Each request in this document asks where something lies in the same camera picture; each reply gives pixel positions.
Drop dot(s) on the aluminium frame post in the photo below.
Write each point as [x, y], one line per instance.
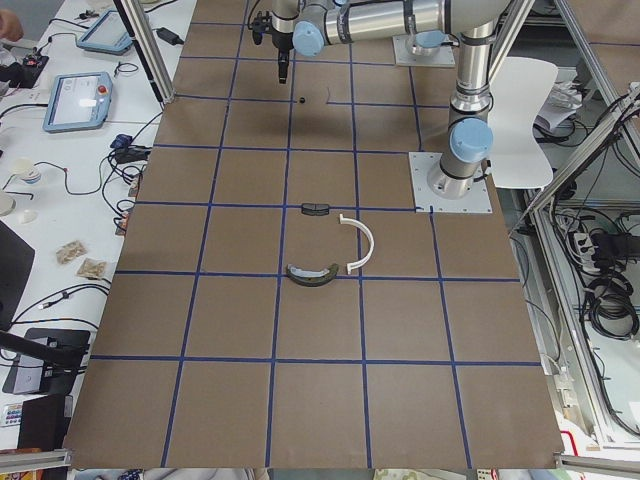
[140, 31]

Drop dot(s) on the blue teach pendant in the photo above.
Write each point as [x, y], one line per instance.
[78, 102]
[106, 35]

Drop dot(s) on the black power adapter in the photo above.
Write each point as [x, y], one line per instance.
[169, 36]

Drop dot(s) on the near blue teach pendant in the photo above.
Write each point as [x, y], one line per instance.
[78, 102]

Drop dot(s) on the dark grey brake pad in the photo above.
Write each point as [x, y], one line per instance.
[315, 209]

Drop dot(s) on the white paper cup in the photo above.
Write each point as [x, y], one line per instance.
[26, 170]

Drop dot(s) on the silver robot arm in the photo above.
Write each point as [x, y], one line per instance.
[470, 139]
[309, 26]

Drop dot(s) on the white curved plastic clip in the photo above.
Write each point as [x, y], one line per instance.
[367, 243]

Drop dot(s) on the white chair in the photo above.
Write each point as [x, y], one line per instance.
[519, 91]

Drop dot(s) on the far blue teach pendant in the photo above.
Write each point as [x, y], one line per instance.
[106, 35]

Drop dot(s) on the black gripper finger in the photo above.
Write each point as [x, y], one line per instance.
[283, 74]

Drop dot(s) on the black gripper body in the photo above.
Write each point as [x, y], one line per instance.
[282, 42]

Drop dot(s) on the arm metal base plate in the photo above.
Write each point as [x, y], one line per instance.
[433, 192]
[412, 55]

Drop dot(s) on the green curved brake shoe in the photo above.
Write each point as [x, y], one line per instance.
[312, 278]

